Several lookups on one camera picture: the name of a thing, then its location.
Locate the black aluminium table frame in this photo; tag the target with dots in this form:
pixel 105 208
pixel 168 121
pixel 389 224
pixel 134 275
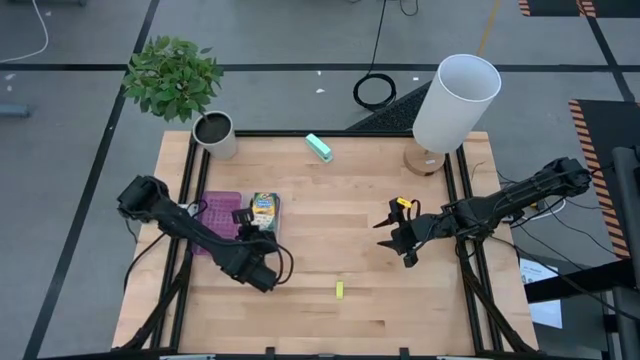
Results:
pixel 280 133

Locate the black floor mat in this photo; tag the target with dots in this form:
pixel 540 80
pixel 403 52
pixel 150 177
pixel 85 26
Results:
pixel 395 115

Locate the grey metal post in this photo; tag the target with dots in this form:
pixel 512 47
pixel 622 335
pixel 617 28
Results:
pixel 627 250

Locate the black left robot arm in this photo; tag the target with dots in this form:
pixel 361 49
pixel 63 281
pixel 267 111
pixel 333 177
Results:
pixel 180 222

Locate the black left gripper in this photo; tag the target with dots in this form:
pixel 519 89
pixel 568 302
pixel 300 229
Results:
pixel 255 235

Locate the yellow tag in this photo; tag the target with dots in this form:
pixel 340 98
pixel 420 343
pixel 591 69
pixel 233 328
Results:
pixel 404 202

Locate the clear pencil case purple lid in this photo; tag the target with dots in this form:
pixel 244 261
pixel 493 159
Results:
pixel 217 215

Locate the white shade wooden base lamp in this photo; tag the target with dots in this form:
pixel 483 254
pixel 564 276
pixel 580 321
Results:
pixel 450 110

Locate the green yellow crayon box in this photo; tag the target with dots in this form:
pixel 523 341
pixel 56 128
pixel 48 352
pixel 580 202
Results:
pixel 264 210

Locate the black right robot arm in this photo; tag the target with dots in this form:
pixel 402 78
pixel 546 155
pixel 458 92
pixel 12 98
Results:
pixel 520 197

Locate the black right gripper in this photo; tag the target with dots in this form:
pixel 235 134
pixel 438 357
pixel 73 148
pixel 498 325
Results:
pixel 422 230

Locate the yellow eraser block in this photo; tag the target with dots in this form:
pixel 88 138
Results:
pixel 339 290

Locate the green potted plant white pot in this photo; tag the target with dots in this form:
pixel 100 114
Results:
pixel 175 80

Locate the white paper sheet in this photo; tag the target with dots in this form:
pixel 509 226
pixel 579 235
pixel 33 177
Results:
pixel 542 295

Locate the mint green stapler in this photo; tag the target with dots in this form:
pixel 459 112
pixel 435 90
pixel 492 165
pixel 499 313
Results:
pixel 319 147

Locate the hazard striped floor mat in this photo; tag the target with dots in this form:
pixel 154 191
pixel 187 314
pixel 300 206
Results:
pixel 560 6
pixel 600 150

